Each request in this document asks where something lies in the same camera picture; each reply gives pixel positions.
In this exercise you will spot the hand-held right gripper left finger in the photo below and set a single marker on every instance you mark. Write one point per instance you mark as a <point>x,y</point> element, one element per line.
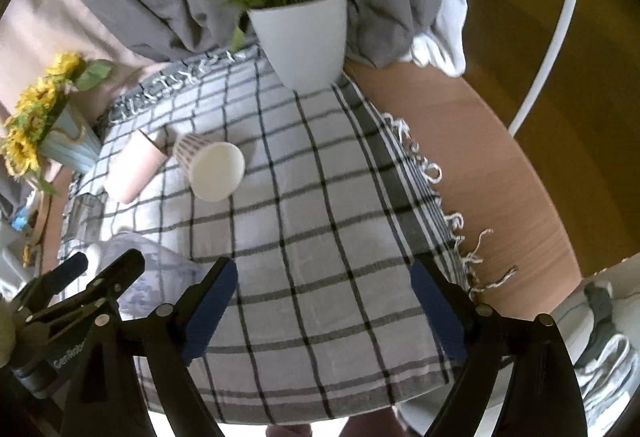
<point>212,307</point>

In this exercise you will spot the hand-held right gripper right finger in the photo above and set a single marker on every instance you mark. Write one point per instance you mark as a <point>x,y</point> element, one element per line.
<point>439,317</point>

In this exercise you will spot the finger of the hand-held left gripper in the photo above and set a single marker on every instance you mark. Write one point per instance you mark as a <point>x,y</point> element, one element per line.
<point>117,274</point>
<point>60,278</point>

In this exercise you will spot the striped white paper cup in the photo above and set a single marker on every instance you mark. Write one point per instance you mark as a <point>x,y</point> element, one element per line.
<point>217,172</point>

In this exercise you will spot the pink cup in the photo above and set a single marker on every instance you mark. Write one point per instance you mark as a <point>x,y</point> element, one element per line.
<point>135,167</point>

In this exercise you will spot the clear plastic bag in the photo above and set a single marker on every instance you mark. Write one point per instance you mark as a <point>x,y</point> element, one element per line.
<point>155,272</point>

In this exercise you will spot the sunflowers in blue vase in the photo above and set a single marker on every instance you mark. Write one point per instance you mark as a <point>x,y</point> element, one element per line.
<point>70,147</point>

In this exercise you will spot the checkered white tablecloth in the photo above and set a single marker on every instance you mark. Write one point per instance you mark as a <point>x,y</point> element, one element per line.
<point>320,217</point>

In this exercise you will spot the grey and white cloth pile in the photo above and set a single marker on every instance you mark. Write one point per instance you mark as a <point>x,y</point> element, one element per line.
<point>600,357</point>

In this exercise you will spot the green plant in white pot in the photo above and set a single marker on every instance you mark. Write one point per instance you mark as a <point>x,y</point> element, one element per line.
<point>305,42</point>

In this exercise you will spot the white curved tube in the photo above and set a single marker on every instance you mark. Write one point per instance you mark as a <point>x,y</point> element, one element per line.
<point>555,42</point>

